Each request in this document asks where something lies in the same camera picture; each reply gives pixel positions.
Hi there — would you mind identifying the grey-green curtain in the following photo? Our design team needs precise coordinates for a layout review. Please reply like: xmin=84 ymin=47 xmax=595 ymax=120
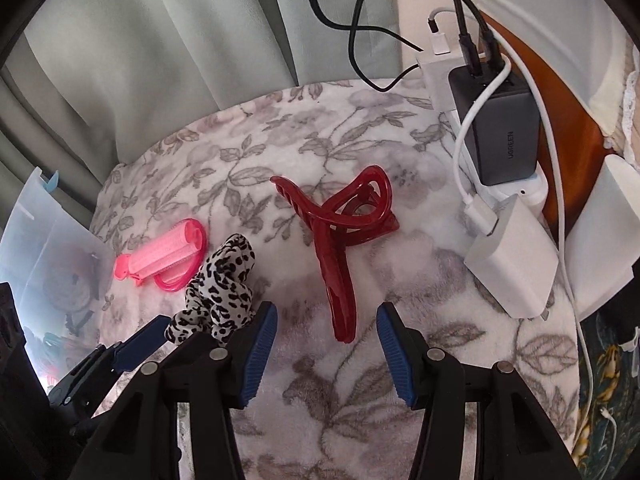
xmin=0 ymin=0 xmax=396 ymax=201

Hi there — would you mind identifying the white looped cable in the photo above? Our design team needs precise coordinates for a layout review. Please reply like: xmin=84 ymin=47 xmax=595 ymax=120
xmin=452 ymin=55 xmax=513 ymax=233

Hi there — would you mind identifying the dark patterned cloth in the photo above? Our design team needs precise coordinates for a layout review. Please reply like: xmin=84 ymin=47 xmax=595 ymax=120
xmin=570 ymin=305 xmax=640 ymax=480

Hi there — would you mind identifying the red hair claw clip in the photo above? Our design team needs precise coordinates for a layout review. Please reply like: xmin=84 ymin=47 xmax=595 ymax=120
xmin=270 ymin=165 xmax=401 ymax=345

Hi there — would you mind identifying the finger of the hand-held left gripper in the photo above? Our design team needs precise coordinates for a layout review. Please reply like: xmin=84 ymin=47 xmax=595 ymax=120
xmin=47 ymin=314 xmax=173 ymax=431

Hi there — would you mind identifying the white power strip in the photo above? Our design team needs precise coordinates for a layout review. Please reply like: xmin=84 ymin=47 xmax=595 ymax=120
xmin=417 ymin=56 xmax=551 ymax=216

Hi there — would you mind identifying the clear plastic storage box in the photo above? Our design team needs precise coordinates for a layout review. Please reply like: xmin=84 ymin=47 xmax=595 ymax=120
xmin=0 ymin=167 xmax=117 ymax=391

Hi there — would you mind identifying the black charging cable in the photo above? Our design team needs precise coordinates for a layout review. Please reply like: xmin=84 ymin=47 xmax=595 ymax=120
xmin=452 ymin=0 xmax=507 ymax=73
xmin=436 ymin=0 xmax=483 ymax=77

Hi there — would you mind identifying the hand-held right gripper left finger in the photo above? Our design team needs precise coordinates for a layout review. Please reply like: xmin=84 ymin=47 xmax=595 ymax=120
xmin=70 ymin=301 xmax=278 ymax=480

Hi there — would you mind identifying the pink hair roller clip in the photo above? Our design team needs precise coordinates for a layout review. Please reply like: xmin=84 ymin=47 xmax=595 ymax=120
xmin=114 ymin=218 xmax=209 ymax=293

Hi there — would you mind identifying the leopard print scrunchie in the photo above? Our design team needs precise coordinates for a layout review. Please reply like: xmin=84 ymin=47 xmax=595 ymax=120
xmin=166 ymin=234 xmax=258 ymax=346

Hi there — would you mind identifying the white box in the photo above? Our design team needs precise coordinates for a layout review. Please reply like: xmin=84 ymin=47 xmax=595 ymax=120
xmin=565 ymin=154 xmax=640 ymax=317

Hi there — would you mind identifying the white charger block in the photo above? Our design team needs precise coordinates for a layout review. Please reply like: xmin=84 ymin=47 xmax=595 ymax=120
xmin=464 ymin=195 xmax=560 ymax=320

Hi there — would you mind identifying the dark grey charger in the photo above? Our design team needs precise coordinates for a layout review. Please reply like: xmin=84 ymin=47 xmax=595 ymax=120
xmin=447 ymin=64 xmax=543 ymax=187

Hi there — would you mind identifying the long white cable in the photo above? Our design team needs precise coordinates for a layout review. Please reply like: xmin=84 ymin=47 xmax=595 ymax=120
xmin=497 ymin=37 xmax=596 ymax=466

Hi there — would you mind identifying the cream lace-trimmed cloth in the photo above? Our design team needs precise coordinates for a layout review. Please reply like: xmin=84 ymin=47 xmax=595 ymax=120
xmin=590 ymin=45 xmax=640 ymax=156

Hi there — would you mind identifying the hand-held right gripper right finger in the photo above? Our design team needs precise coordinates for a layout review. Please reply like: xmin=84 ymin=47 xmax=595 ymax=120
xmin=376 ymin=301 xmax=576 ymax=480

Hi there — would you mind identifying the short white cable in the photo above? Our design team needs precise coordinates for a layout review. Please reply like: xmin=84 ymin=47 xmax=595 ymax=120
xmin=427 ymin=7 xmax=458 ymax=57

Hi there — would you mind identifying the floral blanket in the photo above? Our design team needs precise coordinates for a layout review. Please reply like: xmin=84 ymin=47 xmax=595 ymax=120
xmin=75 ymin=77 xmax=596 ymax=480

